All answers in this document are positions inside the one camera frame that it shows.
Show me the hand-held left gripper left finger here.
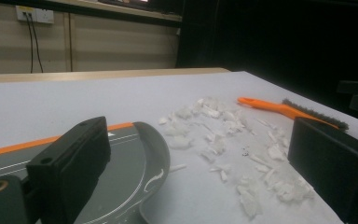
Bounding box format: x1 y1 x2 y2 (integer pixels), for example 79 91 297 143
26 116 112 224

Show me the black metal crossbar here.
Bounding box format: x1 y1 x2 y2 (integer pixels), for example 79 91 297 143
0 0 183 29

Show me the orange brush with grey bristles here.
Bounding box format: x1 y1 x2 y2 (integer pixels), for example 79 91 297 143
237 96 350 132

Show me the pile of white paper scraps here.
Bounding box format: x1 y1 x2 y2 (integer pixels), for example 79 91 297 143
158 96 316 220

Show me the grey dustpan with orange edge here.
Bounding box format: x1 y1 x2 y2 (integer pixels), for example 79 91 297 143
0 121 171 224

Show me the black wall cable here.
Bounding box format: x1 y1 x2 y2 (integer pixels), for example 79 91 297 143
24 12 34 75
29 12 45 74

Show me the white wall socket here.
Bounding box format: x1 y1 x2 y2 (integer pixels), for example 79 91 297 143
15 5 55 25

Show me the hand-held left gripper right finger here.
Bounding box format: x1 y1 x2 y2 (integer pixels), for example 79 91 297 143
287 117 358 224

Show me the black curtain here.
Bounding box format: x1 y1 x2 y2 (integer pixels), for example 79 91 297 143
176 0 358 125

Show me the wooden table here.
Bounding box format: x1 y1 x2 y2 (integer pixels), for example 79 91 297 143
0 67 231 84

